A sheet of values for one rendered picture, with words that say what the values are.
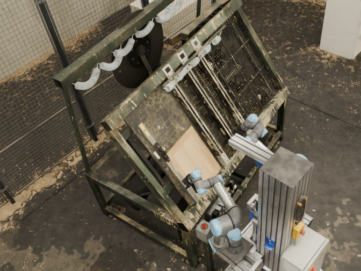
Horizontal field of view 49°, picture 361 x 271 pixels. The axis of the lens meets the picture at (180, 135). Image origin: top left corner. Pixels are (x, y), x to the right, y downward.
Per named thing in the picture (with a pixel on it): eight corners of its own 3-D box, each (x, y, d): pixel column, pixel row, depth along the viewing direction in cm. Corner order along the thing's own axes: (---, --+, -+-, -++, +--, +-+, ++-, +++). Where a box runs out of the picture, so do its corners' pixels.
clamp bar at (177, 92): (221, 166, 407) (238, 165, 388) (155, 71, 366) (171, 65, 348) (226, 159, 412) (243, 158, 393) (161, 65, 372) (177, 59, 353)
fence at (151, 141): (194, 202, 381) (196, 202, 377) (136, 126, 348) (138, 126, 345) (197, 199, 383) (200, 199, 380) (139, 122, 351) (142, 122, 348)
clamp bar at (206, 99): (232, 151, 419) (250, 149, 400) (170, 58, 379) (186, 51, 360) (237, 145, 424) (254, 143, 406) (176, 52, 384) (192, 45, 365)
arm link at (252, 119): (256, 122, 308) (248, 115, 309) (248, 130, 316) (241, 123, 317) (261, 118, 314) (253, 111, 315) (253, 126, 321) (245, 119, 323)
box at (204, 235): (208, 244, 363) (206, 234, 350) (196, 238, 368) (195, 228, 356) (214, 234, 369) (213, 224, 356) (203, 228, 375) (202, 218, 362)
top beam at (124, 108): (106, 132, 330) (112, 130, 322) (99, 122, 326) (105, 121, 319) (237, 6, 445) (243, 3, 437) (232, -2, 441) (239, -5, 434)
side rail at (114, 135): (175, 222, 372) (182, 222, 364) (103, 132, 335) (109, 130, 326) (179, 217, 375) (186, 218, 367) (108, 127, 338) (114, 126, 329)
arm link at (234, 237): (244, 243, 317) (244, 235, 308) (229, 250, 315) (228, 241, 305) (237, 231, 325) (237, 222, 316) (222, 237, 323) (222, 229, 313)
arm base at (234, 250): (247, 245, 327) (247, 239, 320) (236, 258, 320) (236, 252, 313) (232, 234, 335) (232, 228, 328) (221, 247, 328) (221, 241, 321)
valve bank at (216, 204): (217, 230, 391) (216, 218, 374) (205, 224, 398) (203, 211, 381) (242, 194, 417) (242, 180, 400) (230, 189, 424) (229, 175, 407)
